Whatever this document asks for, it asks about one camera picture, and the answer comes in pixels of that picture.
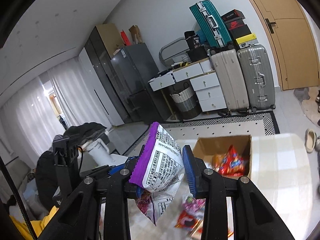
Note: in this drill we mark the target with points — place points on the yellow clothing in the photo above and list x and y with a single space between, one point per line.
37 226

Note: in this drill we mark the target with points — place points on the black jacket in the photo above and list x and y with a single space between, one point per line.
85 130

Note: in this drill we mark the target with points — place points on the black white patterned rug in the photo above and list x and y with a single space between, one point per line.
225 127

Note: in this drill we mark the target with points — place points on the plain black shoe box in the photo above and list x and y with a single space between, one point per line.
240 32

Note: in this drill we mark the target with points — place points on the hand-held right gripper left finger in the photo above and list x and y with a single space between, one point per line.
117 185

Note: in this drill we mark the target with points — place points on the silver suitcase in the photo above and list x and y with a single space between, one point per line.
257 77

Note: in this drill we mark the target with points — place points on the brown cardboard box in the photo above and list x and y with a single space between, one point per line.
200 146

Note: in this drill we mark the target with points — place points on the grey curved frame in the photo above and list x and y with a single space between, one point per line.
162 50

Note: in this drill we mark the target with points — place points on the dark grey refrigerator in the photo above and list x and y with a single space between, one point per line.
140 80

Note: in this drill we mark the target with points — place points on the yellow shoe box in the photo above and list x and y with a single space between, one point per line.
246 41

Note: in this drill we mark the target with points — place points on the black bag with label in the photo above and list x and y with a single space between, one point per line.
193 40

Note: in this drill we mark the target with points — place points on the white dresser with drawers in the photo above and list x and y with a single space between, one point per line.
207 82

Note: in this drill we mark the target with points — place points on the dark glass cabinet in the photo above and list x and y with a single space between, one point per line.
105 67

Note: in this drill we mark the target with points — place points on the teal suitcase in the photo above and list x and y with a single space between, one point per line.
210 22

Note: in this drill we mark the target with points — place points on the wooden door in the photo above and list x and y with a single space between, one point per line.
287 42

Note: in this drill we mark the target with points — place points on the black storage box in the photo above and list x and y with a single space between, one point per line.
197 54

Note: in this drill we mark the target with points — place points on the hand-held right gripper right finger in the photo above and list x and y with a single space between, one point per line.
189 175

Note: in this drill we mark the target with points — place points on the white electric kettle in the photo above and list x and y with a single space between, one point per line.
100 152

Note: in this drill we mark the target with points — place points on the woven laundry basket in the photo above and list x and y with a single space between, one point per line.
185 102

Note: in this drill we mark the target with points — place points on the beige suitcase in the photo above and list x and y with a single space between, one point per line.
230 80

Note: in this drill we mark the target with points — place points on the tall flat cardboard box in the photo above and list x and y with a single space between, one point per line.
110 37

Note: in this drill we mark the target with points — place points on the checked tablecloth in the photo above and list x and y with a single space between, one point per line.
275 167

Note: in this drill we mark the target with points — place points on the white tall cabinet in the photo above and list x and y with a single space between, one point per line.
100 97

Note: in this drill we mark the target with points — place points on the round beige rug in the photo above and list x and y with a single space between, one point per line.
311 110

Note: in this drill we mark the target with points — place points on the white curtain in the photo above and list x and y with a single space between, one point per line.
25 117

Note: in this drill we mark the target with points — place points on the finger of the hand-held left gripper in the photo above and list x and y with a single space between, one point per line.
96 171
117 168

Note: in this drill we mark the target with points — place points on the pile of mixed snack bags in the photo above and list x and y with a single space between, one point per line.
230 162

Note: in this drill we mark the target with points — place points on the group of shoes on floor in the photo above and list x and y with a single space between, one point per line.
311 140

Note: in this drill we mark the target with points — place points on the purple white snack packet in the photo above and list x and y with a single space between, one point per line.
160 160

